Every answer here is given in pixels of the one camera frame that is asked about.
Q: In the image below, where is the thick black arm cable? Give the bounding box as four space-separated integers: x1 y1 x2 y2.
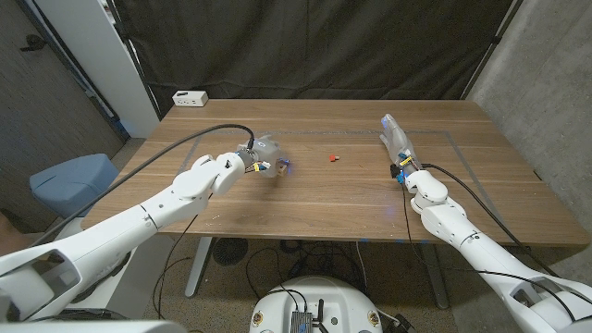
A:
27 123 256 249
420 162 561 278

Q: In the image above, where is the white floor cable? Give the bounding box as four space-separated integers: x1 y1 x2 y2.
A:
354 240 370 292

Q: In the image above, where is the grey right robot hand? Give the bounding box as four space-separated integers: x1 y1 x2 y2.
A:
379 113 420 175

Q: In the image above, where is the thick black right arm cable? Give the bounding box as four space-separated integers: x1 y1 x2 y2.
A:
420 162 561 278

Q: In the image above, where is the white power strip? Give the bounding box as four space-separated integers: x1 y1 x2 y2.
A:
171 90 210 108

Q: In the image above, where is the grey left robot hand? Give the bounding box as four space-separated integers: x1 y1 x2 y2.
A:
235 133 292 179

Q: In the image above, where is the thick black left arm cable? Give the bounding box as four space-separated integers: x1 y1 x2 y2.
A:
27 123 256 249

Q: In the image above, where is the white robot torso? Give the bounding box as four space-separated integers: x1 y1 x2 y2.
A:
249 276 384 333

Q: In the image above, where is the black floor cable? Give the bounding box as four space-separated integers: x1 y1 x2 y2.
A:
243 247 283 302

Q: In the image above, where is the round black floor grille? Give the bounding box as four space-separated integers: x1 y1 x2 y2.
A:
212 237 250 267

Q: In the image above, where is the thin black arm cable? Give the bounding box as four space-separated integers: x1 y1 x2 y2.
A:
152 213 200 320
401 183 579 323

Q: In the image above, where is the light blue stool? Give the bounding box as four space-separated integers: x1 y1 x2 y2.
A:
29 153 120 218

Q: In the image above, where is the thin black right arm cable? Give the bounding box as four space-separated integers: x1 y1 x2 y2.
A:
401 183 579 323

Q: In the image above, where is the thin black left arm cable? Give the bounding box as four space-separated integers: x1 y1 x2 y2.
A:
152 213 200 320

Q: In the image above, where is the white cabinet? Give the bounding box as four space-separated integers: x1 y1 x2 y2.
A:
34 0 161 139

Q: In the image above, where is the black backdrop stand pole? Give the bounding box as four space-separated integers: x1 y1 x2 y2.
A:
106 0 164 121
461 0 526 101

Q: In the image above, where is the grey electronics module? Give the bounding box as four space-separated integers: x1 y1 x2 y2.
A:
290 310 315 333

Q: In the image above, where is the white table leg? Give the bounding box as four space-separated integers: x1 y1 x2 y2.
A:
184 236 215 299

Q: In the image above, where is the black floor device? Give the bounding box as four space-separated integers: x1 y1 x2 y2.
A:
392 314 417 333

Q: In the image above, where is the dark wall rail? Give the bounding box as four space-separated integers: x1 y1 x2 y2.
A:
16 0 131 140

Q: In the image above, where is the grey table leg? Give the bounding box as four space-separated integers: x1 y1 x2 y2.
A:
418 242 450 310

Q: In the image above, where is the large wooden board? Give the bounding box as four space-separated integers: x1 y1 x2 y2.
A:
145 129 522 232

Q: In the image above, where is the black backdrop curtain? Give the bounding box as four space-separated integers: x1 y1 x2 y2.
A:
108 0 526 117

